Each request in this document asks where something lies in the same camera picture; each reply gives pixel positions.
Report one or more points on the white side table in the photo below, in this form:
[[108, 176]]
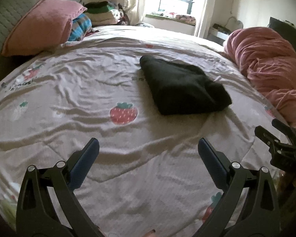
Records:
[[217, 33]]

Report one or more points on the pink pillow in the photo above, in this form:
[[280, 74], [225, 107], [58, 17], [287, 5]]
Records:
[[42, 24]]

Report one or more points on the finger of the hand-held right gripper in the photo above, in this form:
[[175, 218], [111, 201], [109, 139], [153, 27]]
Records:
[[286, 129], [266, 137]]

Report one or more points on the white scalloped chair back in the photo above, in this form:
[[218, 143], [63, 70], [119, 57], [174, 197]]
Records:
[[235, 23]]

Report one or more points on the cream curtain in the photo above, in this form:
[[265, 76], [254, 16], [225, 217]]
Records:
[[135, 0], [207, 9]]

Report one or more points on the yellow green cloth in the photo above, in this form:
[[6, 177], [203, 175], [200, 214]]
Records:
[[6, 208]]

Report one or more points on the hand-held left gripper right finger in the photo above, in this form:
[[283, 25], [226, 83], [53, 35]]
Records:
[[212, 160]]

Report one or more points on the grey quilted headboard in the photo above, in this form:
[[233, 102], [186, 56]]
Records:
[[2, 22]]

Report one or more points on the dark cloth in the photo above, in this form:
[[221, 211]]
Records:
[[144, 25]]

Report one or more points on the person's left hand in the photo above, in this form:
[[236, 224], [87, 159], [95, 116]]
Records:
[[150, 233]]

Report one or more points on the strawberry print bed sheet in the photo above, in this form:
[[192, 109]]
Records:
[[88, 79]]

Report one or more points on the stack of folded clothes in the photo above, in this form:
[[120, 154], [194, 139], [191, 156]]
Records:
[[101, 13]]

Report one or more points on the blue striped cloth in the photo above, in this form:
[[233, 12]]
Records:
[[80, 27]]

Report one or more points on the black sweater with orange cuffs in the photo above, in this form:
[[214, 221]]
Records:
[[182, 88]]

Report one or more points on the clothes on windowsill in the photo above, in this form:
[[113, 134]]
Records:
[[185, 18]]

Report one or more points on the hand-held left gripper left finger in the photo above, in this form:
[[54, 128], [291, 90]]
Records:
[[85, 163]]

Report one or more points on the pink duvet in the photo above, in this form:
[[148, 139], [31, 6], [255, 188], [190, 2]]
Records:
[[266, 61]]

